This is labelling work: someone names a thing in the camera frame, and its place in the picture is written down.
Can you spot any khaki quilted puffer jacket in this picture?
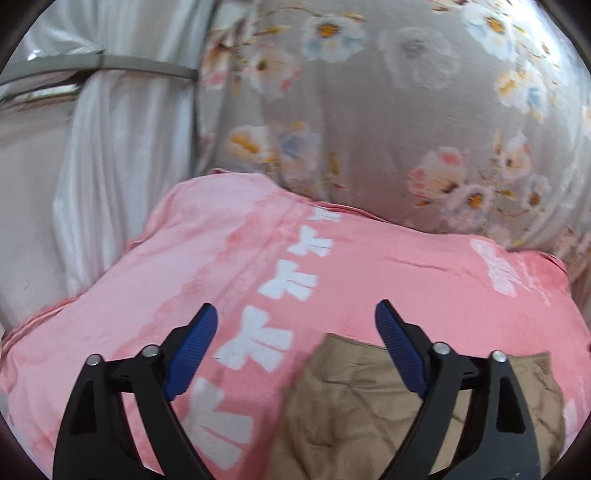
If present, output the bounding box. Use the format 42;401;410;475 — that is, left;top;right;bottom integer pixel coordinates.
264;334;565;480

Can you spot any grey curtain tieback band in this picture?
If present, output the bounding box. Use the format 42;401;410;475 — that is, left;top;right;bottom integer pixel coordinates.
1;52;199;85

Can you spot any pink white patterned blanket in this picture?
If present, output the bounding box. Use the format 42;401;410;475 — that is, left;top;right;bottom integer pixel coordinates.
1;173;590;479

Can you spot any silver grey satin curtain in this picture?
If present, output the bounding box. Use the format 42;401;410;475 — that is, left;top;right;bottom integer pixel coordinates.
1;1;213;331

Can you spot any grey floral bed sheet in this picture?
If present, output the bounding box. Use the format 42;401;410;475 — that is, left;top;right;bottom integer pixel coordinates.
197;1;590;280

